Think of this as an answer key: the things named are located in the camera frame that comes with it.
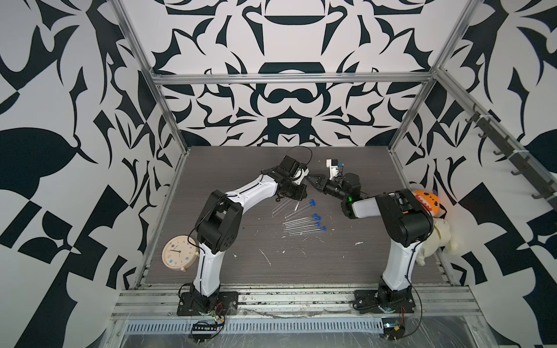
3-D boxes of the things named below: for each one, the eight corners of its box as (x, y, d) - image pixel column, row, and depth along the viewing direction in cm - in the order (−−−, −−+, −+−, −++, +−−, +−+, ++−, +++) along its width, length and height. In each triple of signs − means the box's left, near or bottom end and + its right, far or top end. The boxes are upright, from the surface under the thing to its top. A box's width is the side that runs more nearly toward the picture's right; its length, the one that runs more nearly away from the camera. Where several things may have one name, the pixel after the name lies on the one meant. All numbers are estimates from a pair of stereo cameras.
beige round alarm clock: (160, 270, 82) (156, 268, 80) (170, 238, 90) (167, 235, 88) (194, 270, 82) (192, 268, 80) (202, 238, 90) (199, 235, 88)
